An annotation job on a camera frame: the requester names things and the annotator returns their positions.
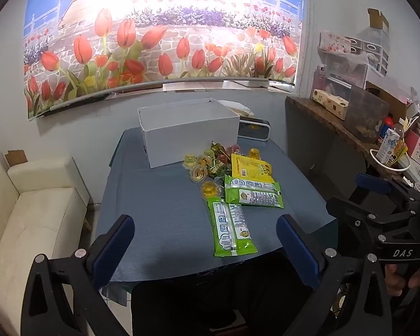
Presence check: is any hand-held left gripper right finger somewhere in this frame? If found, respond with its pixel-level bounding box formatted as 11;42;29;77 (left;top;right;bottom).
276;214;394;336

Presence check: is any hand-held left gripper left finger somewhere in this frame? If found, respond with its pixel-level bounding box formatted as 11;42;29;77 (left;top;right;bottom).
21;214;135;336

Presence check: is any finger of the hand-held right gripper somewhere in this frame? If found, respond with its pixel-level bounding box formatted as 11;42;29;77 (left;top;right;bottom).
326;196;420;245
356;173;420;215

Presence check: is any green snack packet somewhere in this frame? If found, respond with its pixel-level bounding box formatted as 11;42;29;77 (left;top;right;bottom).
224;174;285;209
206;196;259;258

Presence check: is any yellow snack packet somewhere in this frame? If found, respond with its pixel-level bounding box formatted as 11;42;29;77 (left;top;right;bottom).
231;153;276;183

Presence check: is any white cardboard box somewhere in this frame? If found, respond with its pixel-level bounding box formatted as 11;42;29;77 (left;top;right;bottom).
137;98;240;169

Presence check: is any person's right hand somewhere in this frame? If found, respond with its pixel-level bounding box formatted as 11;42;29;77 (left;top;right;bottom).
385;263;413;297

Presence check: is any white drink carton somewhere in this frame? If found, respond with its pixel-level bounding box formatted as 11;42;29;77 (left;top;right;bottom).
375;128;400;165

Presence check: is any blue-grey tablecloth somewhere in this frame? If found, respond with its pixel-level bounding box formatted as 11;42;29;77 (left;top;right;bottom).
94;126;338;282

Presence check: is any clear plastic bin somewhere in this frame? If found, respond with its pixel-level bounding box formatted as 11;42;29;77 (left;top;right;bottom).
345;84;391;144

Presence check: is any wooden counter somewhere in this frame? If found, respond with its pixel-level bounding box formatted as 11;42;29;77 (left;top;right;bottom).
285;96;420;190

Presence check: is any cream leather sofa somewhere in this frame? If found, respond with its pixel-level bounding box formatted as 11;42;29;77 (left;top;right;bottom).
0;140;92;336

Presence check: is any beige cardboard box with holes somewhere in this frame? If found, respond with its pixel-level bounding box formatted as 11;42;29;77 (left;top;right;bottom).
310;89;351;120

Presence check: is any clear acrylic organizer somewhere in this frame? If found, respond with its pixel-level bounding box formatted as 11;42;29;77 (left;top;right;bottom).
313;52;368;95

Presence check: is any black and white device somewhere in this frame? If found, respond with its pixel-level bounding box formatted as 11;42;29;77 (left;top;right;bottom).
239;118;271;142

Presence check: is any white drawer organizer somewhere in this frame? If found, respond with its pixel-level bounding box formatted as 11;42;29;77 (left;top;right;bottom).
350;37;389;76

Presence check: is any brown cardboard scrap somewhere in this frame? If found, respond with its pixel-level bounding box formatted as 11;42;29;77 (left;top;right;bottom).
4;150;29;165

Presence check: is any floral box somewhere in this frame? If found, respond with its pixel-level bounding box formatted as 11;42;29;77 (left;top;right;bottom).
318;31;359;55

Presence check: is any white paper bag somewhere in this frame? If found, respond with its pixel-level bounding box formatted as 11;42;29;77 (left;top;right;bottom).
219;100;254;118

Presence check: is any white cable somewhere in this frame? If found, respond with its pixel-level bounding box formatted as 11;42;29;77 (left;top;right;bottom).
369;149;412;174

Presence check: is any cardboard piece on wall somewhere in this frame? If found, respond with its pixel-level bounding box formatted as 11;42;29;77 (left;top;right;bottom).
367;8;390;30

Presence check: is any tulip wall poster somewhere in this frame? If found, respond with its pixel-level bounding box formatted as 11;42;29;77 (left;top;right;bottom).
23;0;305;121

